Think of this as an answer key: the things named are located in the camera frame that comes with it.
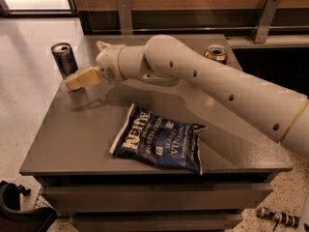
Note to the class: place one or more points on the grey drawer cabinet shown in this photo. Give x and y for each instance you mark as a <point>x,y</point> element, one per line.
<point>80,178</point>

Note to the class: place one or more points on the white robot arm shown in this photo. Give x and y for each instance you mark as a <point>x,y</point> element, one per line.
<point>280,113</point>

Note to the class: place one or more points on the left metal wall bracket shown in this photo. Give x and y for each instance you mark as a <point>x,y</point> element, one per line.
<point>125,17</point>

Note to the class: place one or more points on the right metal wall bracket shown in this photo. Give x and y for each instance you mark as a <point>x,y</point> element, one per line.
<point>260,31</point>

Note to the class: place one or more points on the gold soda can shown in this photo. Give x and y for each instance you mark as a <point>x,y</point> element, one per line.
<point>217,52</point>

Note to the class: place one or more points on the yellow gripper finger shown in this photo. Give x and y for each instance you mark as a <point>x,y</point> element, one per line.
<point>84,77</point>
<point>102,45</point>

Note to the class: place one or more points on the silver blue redbull can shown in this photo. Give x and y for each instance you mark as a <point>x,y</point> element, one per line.
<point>64,58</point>

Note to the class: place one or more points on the blue kettle chips bag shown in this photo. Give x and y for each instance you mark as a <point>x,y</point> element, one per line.
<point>158,141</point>

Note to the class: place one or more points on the metal wall bracket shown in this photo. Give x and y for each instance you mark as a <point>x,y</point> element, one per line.
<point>260,31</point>
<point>125,17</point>

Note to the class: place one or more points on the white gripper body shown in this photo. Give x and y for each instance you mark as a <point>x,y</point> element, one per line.
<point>108,63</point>

